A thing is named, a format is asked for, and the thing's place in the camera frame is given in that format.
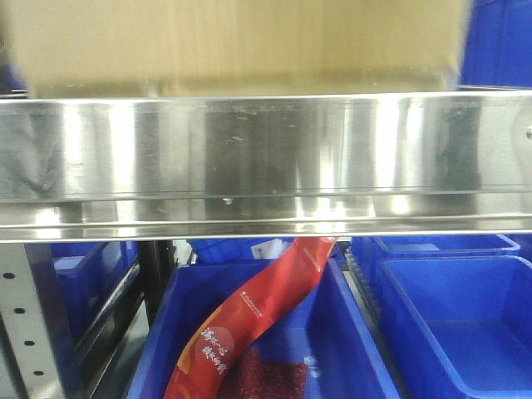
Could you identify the red printed snack bag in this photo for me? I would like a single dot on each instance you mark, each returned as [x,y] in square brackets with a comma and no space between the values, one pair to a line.
[246,315]

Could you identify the blue plastic bin rear centre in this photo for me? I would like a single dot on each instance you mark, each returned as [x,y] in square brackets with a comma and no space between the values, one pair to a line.
[218,251]

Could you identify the brown corrugated cardboard box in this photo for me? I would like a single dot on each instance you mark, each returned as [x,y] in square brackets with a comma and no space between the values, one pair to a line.
[234,48]

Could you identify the blue plastic bin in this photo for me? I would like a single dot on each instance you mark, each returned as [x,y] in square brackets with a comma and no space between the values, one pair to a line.
[88,272]
[369,250]
[459,327]
[498,47]
[326,332]
[218,251]

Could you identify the perforated grey shelf upright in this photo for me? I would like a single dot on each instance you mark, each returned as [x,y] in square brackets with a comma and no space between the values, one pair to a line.
[38,358]

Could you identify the blue plastic bin upper right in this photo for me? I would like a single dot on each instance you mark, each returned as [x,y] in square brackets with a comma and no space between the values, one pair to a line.
[498,47]

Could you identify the blue plastic bin left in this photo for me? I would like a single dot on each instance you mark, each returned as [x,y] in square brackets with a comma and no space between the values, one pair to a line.
[88,272]

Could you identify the blue plastic bin rear right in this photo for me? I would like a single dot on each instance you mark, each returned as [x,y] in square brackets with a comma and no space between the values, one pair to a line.
[369,250]

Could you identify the dark red mesh packet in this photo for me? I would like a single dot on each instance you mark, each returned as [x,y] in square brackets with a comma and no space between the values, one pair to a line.
[252,377]

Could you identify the stainless steel shelf rail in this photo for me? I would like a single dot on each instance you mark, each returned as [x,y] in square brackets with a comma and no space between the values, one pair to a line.
[168,168]

